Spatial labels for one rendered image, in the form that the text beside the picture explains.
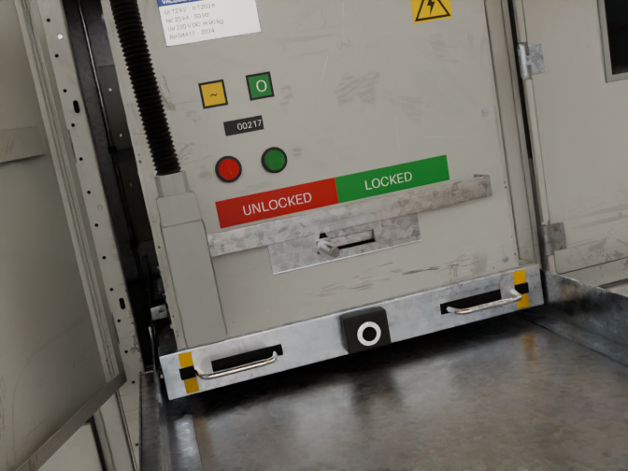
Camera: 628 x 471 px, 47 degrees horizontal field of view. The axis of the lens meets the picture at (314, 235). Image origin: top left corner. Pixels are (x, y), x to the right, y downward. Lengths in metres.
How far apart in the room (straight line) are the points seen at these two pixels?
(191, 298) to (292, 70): 0.32
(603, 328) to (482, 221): 0.21
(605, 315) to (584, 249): 0.38
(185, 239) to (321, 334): 0.25
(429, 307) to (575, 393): 0.26
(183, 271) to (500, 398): 0.38
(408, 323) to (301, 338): 0.15
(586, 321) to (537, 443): 0.30
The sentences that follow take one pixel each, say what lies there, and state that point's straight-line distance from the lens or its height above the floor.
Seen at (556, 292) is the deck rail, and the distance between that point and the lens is 1.07.
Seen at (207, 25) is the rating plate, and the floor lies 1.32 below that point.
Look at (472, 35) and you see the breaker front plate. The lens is 1.04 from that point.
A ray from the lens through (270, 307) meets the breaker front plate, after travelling 0.97.
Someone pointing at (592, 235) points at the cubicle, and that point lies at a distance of 1.35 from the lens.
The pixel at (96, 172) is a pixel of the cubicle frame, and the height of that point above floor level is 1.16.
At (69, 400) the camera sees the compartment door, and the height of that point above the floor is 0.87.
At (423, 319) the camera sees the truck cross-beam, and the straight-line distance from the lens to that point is 1.02.
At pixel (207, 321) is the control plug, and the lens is 0.85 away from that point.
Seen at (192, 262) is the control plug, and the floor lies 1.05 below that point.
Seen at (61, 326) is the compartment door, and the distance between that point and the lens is 1.08.
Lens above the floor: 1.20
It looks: 10 degrees down
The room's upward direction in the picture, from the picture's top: 10 degrees counter-clockwise
